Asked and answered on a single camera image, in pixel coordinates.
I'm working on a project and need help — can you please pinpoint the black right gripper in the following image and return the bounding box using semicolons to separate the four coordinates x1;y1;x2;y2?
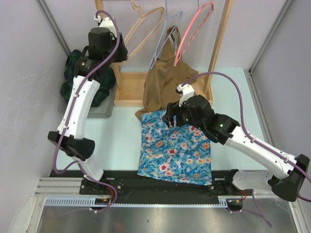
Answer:
162;100;205;131

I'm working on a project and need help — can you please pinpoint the blue floral garment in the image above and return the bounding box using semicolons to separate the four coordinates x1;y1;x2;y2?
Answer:
138;110;212;186

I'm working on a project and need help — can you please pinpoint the tan brown skirt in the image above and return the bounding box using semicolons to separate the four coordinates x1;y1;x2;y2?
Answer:
135;27;198;120

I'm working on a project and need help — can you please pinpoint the light blue wire hanger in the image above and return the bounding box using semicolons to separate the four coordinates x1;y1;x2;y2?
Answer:
149;0;183;69

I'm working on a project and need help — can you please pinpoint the beige wooden hanger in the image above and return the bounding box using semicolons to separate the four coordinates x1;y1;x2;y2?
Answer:
124;0;166;61

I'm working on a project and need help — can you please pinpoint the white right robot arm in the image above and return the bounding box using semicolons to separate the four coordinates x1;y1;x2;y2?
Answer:
162;95;310;202

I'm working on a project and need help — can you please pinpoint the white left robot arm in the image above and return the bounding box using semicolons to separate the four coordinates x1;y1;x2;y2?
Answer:
48;27;127;194

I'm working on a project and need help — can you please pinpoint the pink plastic hanger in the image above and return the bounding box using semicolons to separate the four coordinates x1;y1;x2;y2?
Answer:
173;1;214;67

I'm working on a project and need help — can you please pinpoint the wooden clothes rack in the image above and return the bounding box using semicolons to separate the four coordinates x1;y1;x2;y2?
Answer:
94;0;234;107

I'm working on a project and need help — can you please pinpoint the grey plastic bin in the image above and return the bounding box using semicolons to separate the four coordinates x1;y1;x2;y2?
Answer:
58;83;117;118

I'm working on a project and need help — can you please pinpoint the green plaid garment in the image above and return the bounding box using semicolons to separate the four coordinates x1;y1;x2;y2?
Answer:
60;50;116;107

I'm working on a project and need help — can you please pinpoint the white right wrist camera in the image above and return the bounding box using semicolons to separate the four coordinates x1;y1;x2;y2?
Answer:
175;84;194;107

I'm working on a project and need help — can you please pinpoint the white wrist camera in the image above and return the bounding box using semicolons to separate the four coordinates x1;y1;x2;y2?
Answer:
175;84;194;107
94;15;116;33

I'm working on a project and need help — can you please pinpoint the light blue cable duct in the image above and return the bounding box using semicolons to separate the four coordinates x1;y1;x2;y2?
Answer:
45;196;230;208

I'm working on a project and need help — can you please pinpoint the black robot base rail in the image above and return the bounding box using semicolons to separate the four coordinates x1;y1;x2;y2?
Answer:
48;169;243;211

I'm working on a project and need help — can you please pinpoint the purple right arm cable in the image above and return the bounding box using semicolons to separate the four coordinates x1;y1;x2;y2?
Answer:
182;71;311;228

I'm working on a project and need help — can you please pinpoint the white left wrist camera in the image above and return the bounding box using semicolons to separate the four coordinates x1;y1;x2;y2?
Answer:
94;15;116;33

